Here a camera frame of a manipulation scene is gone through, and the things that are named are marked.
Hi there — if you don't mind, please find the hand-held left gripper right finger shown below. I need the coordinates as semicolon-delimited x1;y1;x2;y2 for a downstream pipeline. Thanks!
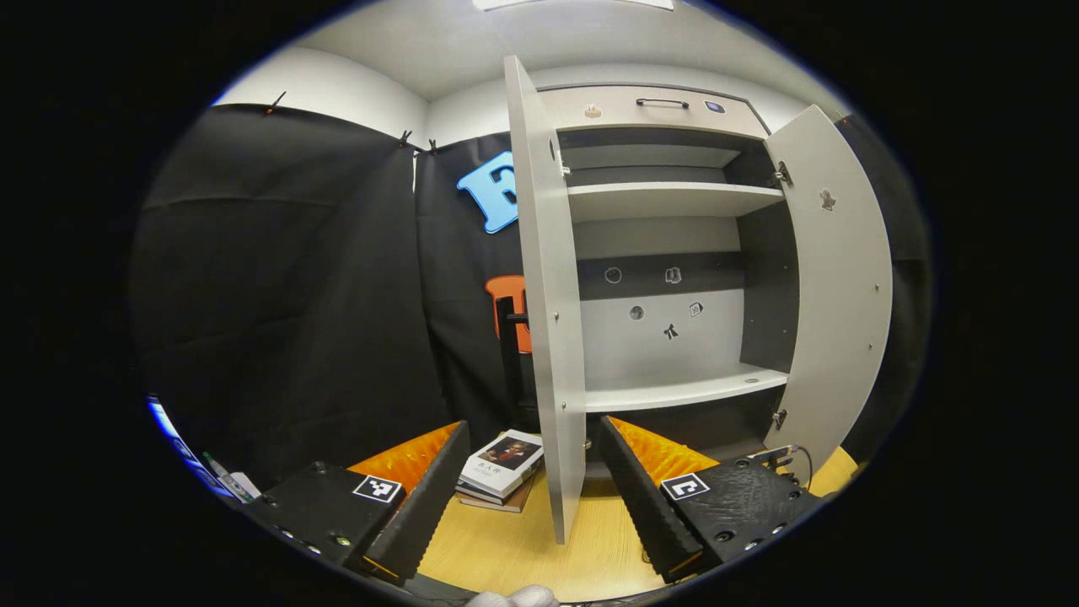
595;415;829;584

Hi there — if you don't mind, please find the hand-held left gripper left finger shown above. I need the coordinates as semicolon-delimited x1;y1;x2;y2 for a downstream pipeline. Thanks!
243;420;471;587

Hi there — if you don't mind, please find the grey cabinet door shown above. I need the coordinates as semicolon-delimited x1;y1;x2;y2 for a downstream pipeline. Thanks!
763;104;894;478
503;55;588;545

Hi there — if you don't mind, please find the grey shoe cabinet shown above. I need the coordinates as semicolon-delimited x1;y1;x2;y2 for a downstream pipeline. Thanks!
535;82;802;483

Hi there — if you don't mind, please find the brown book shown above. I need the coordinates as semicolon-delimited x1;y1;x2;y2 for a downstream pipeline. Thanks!
455;481;537;513

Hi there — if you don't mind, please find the green marker pen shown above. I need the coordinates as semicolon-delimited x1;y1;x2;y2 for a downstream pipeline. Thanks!
202;453;245;500

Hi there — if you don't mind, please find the black backdrop cloth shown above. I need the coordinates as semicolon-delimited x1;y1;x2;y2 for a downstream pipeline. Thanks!
131;104;932;492

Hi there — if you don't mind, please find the blue white strip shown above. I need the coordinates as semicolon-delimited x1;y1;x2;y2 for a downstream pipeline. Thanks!
148;395;233;498

